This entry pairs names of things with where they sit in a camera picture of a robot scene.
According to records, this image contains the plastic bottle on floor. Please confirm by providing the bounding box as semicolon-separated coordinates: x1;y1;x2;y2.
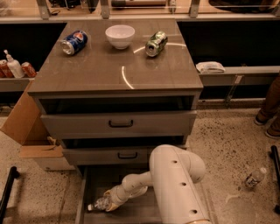
244;167;267;188

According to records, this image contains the grey drawer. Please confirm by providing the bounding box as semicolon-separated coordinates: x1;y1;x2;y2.
41;111;197;140
62;146;154;166
75;164;162;224

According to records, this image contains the white ceramic bowl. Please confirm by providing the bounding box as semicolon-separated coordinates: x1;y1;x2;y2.
105;24;135;50

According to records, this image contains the green soda can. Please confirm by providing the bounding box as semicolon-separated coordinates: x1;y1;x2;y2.
145;31;168;57

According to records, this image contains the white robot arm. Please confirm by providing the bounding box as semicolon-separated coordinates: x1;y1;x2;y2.
104;144;212;224

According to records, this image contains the middle grey drawer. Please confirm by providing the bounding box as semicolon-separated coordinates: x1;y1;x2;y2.
62;146;154;166

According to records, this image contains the red soda can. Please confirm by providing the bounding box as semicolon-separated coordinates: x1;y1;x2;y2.
21;62;37;78
0;59;14;78

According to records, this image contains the grey shelf rail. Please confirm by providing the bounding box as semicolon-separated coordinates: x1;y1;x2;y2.
0;78;33;93
199;66;280;87

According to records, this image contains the brown cardboard box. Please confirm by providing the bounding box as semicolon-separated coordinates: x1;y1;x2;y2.
1;81;74;171

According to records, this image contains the top grey drawer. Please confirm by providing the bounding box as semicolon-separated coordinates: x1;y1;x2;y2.
41;111;197;140

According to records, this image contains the black right base leg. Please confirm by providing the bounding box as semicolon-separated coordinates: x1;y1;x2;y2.
269;145;280;214

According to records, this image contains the red soda can right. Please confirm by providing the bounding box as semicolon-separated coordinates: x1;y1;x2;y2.
21;62;37;78

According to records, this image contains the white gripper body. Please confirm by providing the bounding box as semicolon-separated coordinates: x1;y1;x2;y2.
110;185;148;205

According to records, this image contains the folded white cloth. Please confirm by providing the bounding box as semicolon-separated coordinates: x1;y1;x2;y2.
196;61;226;74

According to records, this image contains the black base leg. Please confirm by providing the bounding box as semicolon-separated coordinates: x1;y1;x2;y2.
269;145;280;214
0;166;20;224

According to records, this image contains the clear plastic water bottle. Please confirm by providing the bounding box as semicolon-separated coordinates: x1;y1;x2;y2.
87;196;111;212

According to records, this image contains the black left base leg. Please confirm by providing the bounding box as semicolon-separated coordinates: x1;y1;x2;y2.
0;166;20;224

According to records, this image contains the person in brown trousers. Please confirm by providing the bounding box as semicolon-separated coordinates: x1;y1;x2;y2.
255;74;280;138

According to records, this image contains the red soda can left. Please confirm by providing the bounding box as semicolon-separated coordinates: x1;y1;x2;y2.
0;59;14;78

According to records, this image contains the grey shelf rail left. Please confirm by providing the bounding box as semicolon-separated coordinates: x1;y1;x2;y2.
0;78;33;93

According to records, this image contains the grey drawer cabinet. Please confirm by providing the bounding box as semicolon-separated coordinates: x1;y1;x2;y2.
28;18;204;224

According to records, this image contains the blue Pepsi can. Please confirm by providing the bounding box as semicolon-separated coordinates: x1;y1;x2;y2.
60;30;88;55

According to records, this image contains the bottom grey drawer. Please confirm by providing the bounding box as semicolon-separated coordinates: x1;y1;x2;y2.
75;164;162;224

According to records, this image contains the grey shelf rail right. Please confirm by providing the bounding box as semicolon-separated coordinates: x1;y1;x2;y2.
199;66;280;87

